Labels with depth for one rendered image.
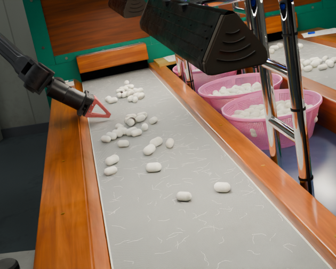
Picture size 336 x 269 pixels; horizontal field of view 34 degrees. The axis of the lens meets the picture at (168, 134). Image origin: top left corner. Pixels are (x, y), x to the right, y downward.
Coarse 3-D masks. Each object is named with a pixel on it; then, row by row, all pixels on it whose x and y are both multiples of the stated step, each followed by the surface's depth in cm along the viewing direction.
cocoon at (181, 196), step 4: (180, 192) 106; (184, 192) 106; (188, 192) 106; (176, 196) 106; (180, 196) 106; (184, 196) 105; (188, 196) 105; (180, 200) 106; (184, 200) 106; (188, 200) 106
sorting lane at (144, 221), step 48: (96, 96) 209; (96, 144) 151; (144, 144) 144; (192, 144) 137; (144, 192) 114; (192, 192) 109; (240, 192) 105; (144, 240) 94; (192, 240) 91; (240, 240) 88; (288, 240) 86
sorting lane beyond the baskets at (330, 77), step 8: (304, 40) 240; (280, 48) 233; (304, 48) 224; (312, 48) 222; (320, 48) 219; (328, 48) 216; (272, 56) 221; (280, 56) 218; (304, 56) 210; (312, 56) 207; (320, 56) 205; (328, 56) 203; (304, 72) 186; (312, 72) 184; (320, 72) 182; (328, 72) 180; (320, 80) 173; (328, 80) 171
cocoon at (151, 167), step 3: (156, 162) 123; (147, 165) 123; (150, 165) 123; (153, 165) 123; (156, 165) 122; (159, 165) 123; (147, 168) 123; (150, 168) 123; (153, 168) 122; (156, 168) 122; (159, 168) 123; (150, 171) 123; (153, 171) 123; (156, 171) 123
